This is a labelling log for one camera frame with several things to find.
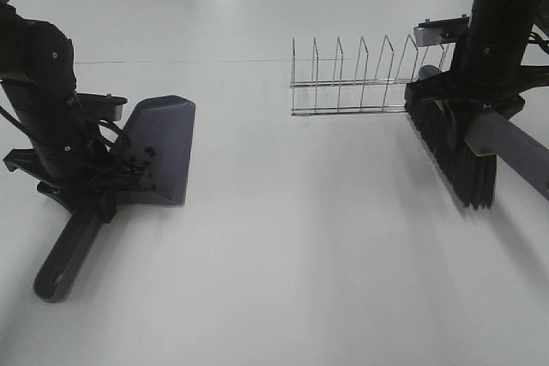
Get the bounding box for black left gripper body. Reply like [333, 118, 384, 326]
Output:
[3, 95, 129, 223]

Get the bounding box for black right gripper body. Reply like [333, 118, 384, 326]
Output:
[405, 68, 525, 119]

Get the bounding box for purple brush black bristles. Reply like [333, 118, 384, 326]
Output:
[404, 65, 548, 210]

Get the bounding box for pile of coffee beans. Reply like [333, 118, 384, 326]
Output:
[128, 146, 157, 192]

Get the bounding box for purple plastic dustpan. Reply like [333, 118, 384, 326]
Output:
[33, 95, 196, 303]

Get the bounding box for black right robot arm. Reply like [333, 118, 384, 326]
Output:
[405, 0, 545, 111]

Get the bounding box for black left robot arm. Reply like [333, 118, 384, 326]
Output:
[1, 3, 130, 223]

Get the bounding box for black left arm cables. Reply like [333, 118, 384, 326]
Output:
[0, 95, 134, 195]

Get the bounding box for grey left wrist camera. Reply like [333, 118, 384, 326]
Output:
[77, 93, 128, 122]

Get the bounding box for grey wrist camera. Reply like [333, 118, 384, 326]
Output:
[413, 15, 469, 47]
[77, 93, 128, 122]

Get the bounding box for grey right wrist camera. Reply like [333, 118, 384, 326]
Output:
[413, 15, 469, 47]

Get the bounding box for chrome wire dish rack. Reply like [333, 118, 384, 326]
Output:
[289, 34, 454, 117]

